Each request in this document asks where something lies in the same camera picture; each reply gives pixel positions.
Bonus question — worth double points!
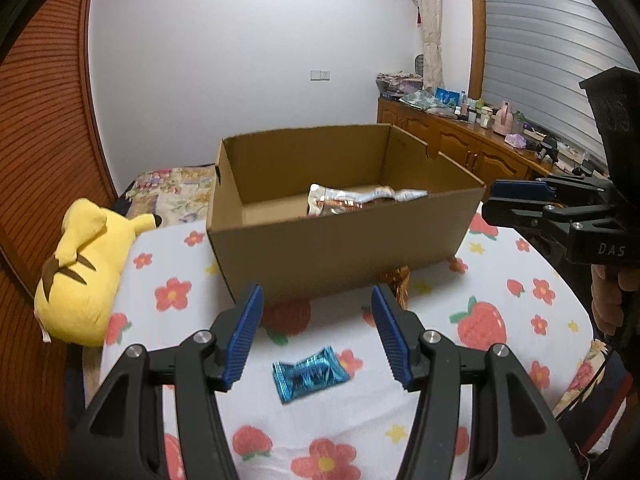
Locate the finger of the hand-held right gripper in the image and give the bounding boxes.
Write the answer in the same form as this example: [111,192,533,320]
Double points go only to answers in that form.
[489,176,614,202]
[481,191,619,235]

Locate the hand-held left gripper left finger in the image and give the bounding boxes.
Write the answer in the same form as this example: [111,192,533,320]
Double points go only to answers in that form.
[65,284,265,480]

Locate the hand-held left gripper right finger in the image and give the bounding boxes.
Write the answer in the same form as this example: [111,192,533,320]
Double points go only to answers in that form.
[370,282,583,480]

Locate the blue foil candy wrapper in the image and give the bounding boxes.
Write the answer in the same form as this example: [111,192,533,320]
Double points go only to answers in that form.
[271,347,350,404]

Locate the brown cardboard box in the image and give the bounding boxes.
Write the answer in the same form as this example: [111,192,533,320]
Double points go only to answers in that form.
[206,124,487,306]

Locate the silver packet with barcode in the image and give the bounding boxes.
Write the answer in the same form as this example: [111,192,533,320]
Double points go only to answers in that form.
[306,183,430,218]

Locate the person's right hand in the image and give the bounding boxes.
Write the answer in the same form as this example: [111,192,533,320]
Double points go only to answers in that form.
[590,262,640,332]

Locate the black gadget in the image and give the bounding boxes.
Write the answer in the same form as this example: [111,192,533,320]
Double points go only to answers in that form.
[536,135,559,164]

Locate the floral strawberry printed blanket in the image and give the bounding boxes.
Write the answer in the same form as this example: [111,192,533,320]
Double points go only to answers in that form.
[82,200,609,480]

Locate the orange-brown foil packet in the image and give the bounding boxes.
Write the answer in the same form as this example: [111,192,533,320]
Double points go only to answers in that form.
[382,266,414,311]

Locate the wooden cabinet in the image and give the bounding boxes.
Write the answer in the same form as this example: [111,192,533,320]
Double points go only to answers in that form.
[376,97,608,186]

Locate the patterned green cloth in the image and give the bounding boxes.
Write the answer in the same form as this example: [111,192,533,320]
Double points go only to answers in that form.
[399,90,459,114]

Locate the grey window blind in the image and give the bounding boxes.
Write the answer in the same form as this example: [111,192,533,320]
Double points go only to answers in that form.
[469,0,640,157]

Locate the floral quilt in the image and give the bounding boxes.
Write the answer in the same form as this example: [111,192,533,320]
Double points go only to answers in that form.
[116,163,219,229]

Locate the pile of patterned clothes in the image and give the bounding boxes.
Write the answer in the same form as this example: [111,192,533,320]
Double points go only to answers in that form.
[376,71,424,96]

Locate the yellow plush toy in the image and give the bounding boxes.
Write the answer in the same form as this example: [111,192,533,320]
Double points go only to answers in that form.
[34,197,164,347]

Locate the beige curtain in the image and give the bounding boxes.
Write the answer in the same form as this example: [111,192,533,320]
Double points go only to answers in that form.
[411,0,446,92]

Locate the person's dark clothing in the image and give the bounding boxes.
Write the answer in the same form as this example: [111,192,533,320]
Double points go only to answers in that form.
[552,330,640,466]

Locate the wooden louvered wardrobe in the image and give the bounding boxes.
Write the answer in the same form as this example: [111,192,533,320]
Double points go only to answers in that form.
[0,0,119,480]

